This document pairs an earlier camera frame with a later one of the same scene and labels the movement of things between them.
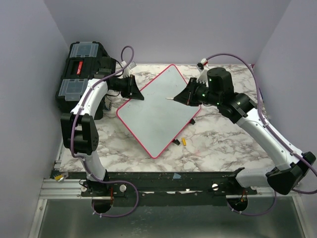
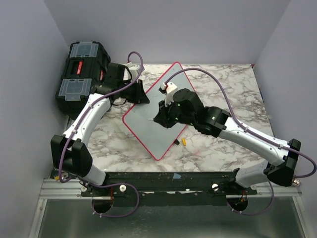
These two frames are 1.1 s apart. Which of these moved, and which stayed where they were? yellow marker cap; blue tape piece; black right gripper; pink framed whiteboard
Moved: black right gripper
Stayed: yellow marker cap; pink framed whiteboard; blue tape piece
